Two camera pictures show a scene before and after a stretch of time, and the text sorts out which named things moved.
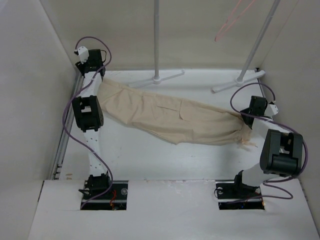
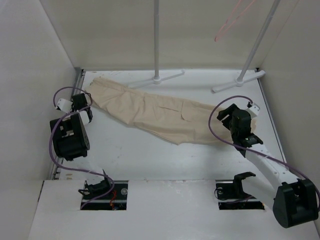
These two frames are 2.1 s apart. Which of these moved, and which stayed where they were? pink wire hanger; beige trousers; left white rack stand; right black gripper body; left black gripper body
Moved: right black gripper body; left black gripper body
Stayed: beige trousers; pink wire hanger; left white rack stand
